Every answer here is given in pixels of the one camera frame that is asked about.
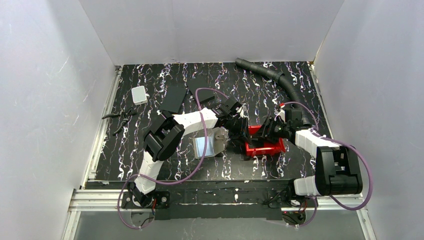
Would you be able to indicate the black flat box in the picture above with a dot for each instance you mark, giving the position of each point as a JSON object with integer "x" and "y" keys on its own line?
{"x": 173, "y": 99}
{"x": 204, "y": 96}

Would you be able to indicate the black flat box right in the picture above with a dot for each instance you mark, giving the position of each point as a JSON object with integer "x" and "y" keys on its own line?
{"x": 204, "y": 96}

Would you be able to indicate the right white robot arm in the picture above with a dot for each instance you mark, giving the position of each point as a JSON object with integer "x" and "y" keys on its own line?
{"x": 337, "y": 170}

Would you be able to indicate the red plastic bin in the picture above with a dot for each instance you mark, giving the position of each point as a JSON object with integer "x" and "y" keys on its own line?
{"x": 262, "y": 147}

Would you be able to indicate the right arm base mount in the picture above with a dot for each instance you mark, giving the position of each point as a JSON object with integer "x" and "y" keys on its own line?
{"x": 297, "y": 218}

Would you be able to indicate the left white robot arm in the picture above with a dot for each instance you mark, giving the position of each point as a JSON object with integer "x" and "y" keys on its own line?
{"x": 164, "y": 135}

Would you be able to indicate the white square box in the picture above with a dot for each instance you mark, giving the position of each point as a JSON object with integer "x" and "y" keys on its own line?
{"x": 139, "y": 95}

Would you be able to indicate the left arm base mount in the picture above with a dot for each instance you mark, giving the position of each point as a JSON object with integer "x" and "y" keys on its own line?
{"x": 155, "y": 200}

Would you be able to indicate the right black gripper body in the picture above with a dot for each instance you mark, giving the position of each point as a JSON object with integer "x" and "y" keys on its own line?
{"x": 271, "y": 129}

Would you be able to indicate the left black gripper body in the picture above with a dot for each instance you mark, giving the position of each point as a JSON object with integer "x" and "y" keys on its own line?
{"x": 239, "y": 126}

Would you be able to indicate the black flat box left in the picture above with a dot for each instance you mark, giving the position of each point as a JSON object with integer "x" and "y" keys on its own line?
{"x": 173, "y": 99}

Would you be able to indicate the grey leather card holder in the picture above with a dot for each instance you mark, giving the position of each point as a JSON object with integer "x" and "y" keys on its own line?
{"x": 214, "y": 143}

